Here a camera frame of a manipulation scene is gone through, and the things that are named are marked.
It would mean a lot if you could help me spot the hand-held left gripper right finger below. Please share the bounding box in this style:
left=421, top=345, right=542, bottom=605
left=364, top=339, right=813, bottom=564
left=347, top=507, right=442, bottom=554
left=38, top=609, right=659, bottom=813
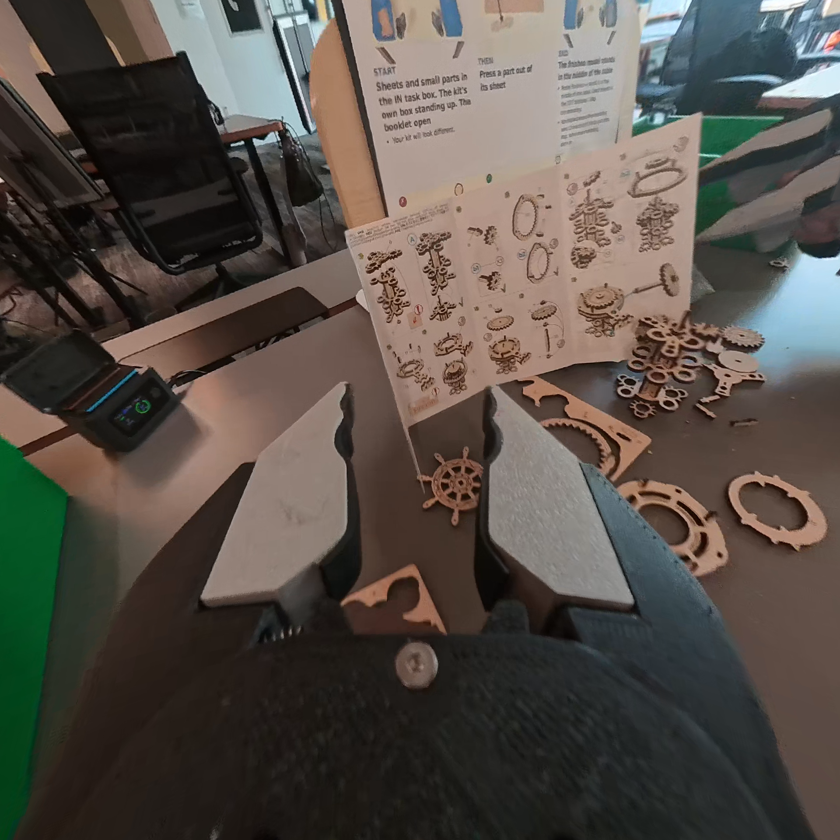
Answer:
left=474, top=386, right=635, bottom=610

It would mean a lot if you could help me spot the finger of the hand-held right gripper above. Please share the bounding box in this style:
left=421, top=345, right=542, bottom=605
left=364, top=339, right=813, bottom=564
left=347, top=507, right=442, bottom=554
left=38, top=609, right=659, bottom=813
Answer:
left=697, top=107, right=840, bottom=185
left=694, top=185, right=809, bottom=255

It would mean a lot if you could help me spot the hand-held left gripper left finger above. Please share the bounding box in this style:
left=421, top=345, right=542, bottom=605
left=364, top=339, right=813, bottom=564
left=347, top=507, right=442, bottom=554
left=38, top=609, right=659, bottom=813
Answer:
left=199, top=382, right=362, bottom=608

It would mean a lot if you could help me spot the wooden model assembly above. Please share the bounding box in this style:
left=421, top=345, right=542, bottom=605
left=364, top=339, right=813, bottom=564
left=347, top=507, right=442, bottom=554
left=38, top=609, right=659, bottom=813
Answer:
left=616, top=311, right=723, bottom=421

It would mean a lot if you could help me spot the green plastic bin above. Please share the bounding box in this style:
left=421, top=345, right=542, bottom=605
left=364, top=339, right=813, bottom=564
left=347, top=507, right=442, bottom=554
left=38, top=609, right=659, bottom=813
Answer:
left=0, top=436, right=70, bottom=831
left=696, top=115, right=788, bottom=247

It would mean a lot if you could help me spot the wooden ship wheel part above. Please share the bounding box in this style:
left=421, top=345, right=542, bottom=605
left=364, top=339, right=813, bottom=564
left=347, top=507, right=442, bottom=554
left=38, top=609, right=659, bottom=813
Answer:
left=419, top=448, right=488, bottom=526

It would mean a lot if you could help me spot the black office chair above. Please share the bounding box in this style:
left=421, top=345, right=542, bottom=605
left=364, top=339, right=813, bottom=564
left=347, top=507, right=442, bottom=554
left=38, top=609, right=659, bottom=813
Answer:
left=36, top=51, right=266, bottom=277
left=635, top=0, right=803, bottom=122

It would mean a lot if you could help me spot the wooden sheet offcut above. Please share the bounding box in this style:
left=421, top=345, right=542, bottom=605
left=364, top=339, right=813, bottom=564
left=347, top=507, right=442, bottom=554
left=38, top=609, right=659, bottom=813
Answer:
left=340, top=564, right=448, bottom=636

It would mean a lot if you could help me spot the folded instruction booklet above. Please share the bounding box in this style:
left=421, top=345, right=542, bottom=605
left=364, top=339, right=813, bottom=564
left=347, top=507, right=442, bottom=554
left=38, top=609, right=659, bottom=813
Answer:
left=344, top=113, right=703, bottom=480

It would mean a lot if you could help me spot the black device with screen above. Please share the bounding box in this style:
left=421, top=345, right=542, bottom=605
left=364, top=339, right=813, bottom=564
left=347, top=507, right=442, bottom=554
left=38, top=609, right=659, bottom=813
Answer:
left=0, top=330, right=182, bottom=454

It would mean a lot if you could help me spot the white instruction board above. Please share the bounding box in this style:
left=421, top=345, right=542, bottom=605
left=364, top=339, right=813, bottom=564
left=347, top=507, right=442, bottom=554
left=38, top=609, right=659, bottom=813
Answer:
left=331, top=0, right=641, bottom=217

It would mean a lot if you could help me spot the dark hanging bag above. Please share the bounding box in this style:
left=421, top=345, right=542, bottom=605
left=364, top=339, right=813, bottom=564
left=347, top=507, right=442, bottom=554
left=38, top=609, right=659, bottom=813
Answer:
left=281, top=120, right=327, bottom=210

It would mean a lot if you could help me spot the rounded wooden panel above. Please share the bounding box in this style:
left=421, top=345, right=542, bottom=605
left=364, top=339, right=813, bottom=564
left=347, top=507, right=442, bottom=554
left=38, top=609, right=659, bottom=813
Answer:
left=308, top=16, right=388, bottom=228

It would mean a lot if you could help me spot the brown desk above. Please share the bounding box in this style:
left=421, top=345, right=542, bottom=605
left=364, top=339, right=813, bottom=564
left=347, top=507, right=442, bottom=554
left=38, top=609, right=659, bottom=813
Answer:
left=217, top=113, right=296, bottom=266

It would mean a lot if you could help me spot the monitor on stand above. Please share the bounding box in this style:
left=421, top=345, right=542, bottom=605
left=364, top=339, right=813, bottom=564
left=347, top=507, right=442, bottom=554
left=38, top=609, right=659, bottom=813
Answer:
left=0, top=79, right=106, bottom=204

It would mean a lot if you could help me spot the wooden sheet with ring gear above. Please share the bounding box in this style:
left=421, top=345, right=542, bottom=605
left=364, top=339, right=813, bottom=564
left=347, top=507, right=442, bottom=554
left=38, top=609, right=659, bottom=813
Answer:
left=520, top=375, right=652, bottom=484

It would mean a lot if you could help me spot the wooden ring frame part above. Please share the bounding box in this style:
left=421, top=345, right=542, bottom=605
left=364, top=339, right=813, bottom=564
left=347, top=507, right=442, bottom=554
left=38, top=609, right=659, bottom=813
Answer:
left=616, top=479, right=729, bottom=578

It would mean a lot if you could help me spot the thin wooden ring part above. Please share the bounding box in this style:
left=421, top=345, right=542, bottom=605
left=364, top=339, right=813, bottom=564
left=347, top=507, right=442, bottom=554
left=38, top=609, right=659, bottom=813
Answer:
left=726, top=471, right=829, bottom=551

